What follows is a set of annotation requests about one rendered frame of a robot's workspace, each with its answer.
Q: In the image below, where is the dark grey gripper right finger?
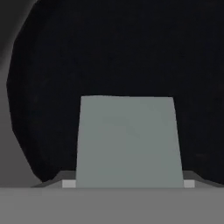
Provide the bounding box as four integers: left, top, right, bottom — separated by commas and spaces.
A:
182, 170, 224, 189

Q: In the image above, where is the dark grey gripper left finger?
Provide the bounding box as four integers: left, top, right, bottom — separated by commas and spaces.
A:
31, 171, 77, 189

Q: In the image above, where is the grey-green sponge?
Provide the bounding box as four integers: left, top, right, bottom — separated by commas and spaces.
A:
74, 95, 186, 189

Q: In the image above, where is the black pan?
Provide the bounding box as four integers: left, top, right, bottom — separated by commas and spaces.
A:
6, 0, 224, 186

